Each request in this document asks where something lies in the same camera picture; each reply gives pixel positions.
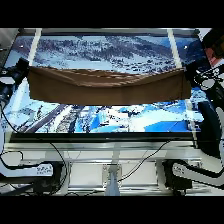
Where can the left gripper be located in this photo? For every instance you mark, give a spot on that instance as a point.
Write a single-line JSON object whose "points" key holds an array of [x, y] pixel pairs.
{"points": [[21, 71]]}

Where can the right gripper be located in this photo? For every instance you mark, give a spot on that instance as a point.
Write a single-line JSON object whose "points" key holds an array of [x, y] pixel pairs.
{"points": [[192, 71]]}

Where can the brown garment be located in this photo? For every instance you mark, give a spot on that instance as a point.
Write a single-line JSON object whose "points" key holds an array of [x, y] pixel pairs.
{"points": [[106, 91]]}

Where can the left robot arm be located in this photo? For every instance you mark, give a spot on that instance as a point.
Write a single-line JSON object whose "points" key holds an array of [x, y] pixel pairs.
{"points": [[26, 171]]}

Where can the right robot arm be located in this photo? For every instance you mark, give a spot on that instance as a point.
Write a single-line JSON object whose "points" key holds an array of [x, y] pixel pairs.
{"points": [[210, 133]]}

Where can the red garment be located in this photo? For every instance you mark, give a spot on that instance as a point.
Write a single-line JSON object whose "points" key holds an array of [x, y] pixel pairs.
{"points": [[215, 56]]}

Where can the black garment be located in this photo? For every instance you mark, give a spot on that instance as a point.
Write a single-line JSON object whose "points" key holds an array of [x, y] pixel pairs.
{"points": [[215, 38]]}

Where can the silver frame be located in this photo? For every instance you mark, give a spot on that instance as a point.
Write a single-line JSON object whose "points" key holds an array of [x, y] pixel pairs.
{"points": [[113, 148]]}

